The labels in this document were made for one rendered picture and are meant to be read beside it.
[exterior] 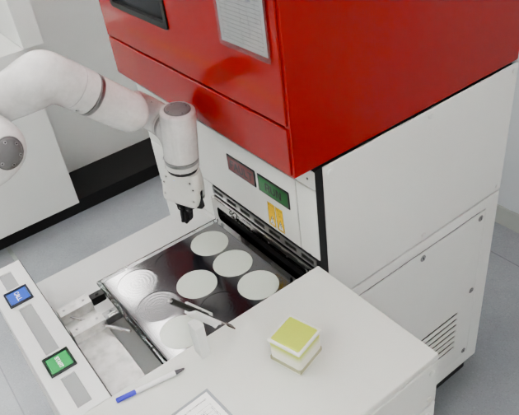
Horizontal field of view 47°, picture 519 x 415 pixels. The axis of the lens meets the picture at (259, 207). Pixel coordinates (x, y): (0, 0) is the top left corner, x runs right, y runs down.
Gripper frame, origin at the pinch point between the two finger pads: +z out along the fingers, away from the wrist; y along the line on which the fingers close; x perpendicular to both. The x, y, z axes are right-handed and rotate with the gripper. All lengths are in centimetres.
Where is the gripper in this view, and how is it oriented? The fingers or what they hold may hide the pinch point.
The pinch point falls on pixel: (186, 214)
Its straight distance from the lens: 157.0
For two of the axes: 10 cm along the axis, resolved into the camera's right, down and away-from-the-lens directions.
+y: 9.1, 2.8, -3.2
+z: -0.1, 7.6, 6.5
